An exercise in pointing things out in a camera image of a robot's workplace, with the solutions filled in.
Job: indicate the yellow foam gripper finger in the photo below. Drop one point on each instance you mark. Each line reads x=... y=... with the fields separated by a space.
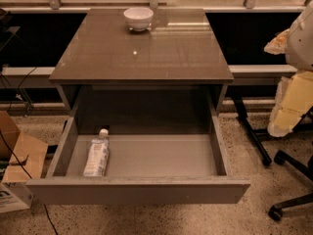
x=294 y=98
x=278 y=44

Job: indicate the blue-label plastic bottle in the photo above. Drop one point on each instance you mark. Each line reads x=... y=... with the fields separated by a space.
x=98 y=155

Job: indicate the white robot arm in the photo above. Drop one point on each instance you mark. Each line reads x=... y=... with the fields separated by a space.
x=299 y=48

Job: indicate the open grey top drawer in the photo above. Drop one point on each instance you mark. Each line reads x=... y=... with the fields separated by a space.
x=142 y=169

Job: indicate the grey cabinet with glossy top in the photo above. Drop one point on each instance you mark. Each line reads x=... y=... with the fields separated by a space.
x=169 y=78

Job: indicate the long white window bench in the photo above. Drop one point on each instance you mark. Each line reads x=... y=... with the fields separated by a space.
x=12 y=78

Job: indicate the black stand leg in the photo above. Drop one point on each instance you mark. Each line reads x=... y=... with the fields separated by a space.
x=254 y=134

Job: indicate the white ceramic bowl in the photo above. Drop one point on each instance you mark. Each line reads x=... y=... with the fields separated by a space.
x=138 y=18

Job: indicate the brown cardboard box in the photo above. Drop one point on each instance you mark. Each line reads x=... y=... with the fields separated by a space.
x=25 y=153

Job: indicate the white printed box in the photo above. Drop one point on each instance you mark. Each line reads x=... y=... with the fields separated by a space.
x=14 y=197

